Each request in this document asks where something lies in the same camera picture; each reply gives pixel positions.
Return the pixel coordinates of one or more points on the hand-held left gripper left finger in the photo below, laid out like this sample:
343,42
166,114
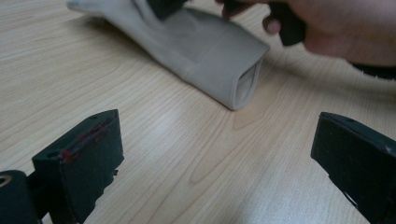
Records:
84,161

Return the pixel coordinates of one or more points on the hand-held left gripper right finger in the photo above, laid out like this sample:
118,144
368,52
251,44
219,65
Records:
358,165

